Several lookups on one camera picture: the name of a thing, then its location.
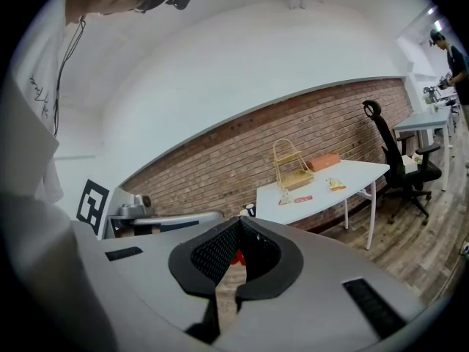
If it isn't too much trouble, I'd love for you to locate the orange box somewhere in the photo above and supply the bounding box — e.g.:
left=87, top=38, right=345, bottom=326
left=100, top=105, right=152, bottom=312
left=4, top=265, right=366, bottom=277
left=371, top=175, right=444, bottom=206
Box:
left=306, top=152, right=340, bottom=172

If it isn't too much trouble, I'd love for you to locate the black neck cable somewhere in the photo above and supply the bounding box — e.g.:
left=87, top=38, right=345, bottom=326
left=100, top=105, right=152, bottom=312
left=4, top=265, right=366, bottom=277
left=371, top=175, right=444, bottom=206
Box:
left=53, top=15, right=87, bottom=138

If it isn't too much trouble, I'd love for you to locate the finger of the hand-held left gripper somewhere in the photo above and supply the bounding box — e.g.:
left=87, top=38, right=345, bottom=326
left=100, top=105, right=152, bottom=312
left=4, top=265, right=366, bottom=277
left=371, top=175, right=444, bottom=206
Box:
left=132, top=210, right=226, bottom=234

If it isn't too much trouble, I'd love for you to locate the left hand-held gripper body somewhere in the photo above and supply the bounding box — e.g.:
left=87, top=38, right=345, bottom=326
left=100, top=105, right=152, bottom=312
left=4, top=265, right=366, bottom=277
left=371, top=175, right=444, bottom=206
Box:
left=75, top=177, right=155, bottom=241

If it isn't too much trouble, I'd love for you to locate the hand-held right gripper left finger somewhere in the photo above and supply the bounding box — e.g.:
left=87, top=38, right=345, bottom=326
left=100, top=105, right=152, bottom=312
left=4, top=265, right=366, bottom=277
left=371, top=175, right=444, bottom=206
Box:
left=78, top=216, right=242, bottom=352

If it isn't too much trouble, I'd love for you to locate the small potted plant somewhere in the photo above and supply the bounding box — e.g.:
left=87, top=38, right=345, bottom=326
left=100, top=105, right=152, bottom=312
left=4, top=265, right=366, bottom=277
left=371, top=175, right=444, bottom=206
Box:
left=423, top=86, right=440, bottom=115

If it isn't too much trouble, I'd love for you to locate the person's white shirt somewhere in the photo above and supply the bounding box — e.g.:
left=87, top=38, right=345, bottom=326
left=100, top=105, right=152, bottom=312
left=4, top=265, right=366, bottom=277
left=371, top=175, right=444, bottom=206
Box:
left=0, top=0, right=122, bottom=352

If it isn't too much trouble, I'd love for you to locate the wicker basket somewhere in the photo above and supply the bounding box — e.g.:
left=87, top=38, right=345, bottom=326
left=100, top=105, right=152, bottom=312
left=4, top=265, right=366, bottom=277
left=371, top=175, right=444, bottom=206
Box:
left=271, top=138, right=316, bottom=194

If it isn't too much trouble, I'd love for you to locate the pale blue desk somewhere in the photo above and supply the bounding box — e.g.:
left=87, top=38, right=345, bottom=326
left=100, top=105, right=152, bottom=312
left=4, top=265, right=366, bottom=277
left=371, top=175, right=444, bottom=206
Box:
left=394, top=106, right=455, bottom=192

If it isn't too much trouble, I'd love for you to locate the black office chair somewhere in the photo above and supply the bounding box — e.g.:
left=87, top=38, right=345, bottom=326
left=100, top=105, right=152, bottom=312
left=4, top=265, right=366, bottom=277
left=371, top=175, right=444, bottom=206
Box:
left=361, top=100, right=443, bottom=227

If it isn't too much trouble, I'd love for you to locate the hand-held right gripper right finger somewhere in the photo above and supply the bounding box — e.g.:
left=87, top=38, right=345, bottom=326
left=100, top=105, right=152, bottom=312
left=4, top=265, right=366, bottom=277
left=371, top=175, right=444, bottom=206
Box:
left=221, top=216, right=426, bottom=352

